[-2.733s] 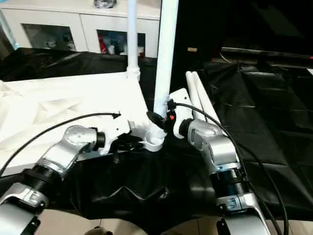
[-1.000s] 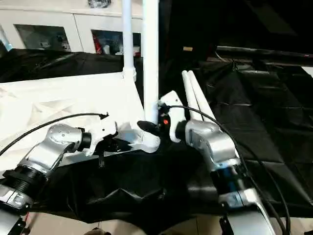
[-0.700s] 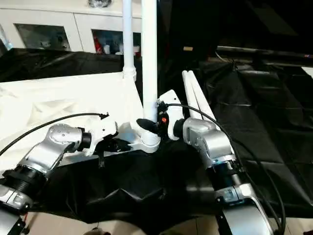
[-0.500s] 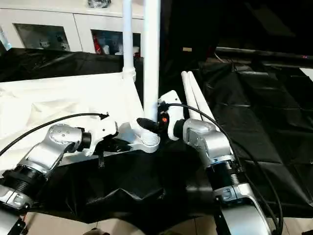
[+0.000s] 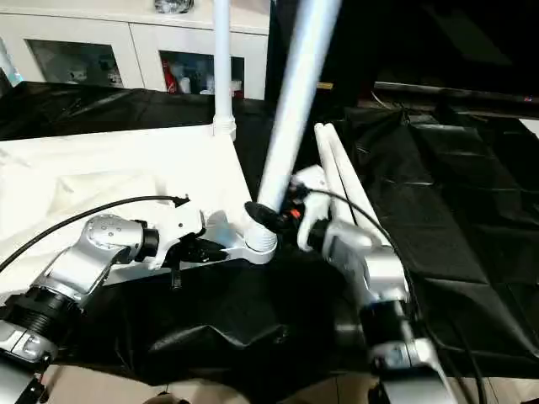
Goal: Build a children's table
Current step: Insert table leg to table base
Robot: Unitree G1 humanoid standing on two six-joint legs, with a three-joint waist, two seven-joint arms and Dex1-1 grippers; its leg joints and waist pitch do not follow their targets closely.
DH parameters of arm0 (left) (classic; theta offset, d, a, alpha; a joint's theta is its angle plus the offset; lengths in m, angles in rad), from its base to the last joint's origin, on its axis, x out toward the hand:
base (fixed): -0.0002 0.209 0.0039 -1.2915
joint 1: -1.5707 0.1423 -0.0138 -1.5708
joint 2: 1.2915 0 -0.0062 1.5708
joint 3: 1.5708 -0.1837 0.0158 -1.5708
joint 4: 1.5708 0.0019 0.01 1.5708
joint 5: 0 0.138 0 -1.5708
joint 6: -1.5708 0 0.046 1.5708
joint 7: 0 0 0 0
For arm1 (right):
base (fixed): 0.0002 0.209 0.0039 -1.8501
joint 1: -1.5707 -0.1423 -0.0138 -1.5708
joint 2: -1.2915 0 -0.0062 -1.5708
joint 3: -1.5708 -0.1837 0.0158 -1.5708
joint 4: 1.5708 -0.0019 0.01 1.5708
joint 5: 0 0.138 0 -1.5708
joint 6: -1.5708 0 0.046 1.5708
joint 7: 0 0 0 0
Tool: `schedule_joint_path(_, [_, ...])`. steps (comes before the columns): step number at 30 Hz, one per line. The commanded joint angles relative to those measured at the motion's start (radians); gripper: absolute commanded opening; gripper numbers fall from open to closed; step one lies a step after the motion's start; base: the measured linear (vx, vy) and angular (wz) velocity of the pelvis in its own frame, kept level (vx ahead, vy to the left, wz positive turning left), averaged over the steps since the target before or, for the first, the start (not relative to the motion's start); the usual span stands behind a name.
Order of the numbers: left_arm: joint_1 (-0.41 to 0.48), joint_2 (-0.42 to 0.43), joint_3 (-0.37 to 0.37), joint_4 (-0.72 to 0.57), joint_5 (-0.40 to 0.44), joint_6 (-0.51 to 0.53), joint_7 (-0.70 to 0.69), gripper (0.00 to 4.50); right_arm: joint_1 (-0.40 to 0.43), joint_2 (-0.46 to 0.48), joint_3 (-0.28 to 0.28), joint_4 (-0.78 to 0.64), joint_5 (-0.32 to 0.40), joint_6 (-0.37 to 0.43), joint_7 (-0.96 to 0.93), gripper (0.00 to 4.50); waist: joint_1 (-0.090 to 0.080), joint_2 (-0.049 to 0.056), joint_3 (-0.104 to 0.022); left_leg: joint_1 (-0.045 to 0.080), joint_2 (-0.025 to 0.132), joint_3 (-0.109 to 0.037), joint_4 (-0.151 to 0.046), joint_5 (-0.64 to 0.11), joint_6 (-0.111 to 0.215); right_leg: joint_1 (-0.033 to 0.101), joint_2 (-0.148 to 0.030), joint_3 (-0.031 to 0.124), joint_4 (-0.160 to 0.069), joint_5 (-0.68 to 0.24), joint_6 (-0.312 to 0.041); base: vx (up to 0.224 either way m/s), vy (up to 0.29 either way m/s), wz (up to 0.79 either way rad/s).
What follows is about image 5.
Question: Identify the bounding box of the white plastic table leg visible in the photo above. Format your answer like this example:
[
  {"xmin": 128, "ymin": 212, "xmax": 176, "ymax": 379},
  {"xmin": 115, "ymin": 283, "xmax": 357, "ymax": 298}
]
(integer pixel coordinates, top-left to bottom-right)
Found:
[
  {"xmin": 313, "ymin": 121, "xmax": 363, "ymax": 226},
  {"xmin": 209, "ymin": 0, "xmax": 237, "ymax": 141},
  {"xmin": 244, "ymin": 0, "xmax": 344, "ymax": 253},
  {"xmin": 323, "ymin": 121, "xmax": 381, "ymax": 231}
]

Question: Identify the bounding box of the black mat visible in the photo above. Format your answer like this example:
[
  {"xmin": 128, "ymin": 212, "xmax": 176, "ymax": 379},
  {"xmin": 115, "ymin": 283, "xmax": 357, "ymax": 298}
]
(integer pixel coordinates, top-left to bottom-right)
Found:
[{"xmin": 0, "ymin": 79, "xmax": 539, "ymax": 386}]

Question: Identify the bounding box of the red bottle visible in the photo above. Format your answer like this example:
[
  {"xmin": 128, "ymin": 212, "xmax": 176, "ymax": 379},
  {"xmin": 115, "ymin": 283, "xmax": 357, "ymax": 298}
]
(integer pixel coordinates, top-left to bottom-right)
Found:
[{"xmin": 163, "ymin": 61, "xmax": 178, "ymax": 93}]

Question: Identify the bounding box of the large black case yellow label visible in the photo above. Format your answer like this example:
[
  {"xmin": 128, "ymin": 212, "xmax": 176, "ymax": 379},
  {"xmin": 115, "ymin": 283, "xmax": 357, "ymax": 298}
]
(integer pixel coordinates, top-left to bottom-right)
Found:
[{"xmin": 264, "ymin": 0, "xmax": 378, "ymax": 106}]

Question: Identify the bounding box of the grey metal bar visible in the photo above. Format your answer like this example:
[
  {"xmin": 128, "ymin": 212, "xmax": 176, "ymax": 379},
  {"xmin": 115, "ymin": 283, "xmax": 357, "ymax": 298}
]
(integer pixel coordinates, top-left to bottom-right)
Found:
[{"xmin": 373, "ymin": 81, "xmax": 539, "ymax": 104}]

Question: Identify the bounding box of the white cabinet with glass doors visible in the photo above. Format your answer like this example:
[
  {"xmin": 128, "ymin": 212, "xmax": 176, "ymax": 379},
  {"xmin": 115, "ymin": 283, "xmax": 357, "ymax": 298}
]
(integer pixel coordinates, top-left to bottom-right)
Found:
[{"xmin": 0, "ymin": 0, "xmax": 271, "ymax": 101}]

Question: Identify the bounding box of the grey curtain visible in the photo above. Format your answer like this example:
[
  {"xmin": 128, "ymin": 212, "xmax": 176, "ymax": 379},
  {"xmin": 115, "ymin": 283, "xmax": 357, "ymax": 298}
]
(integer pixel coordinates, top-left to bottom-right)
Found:
[{"xmin": 0, "ymin": 37, "xmax": 24, "ymax": 89}]

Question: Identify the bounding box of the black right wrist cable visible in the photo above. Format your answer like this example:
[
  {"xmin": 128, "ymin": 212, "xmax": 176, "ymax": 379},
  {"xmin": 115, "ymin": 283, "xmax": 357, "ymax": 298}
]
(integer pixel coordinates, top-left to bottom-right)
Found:
[{"xmin": 306, "ymin": 188, "xmax": 488, "ymax": 404}]

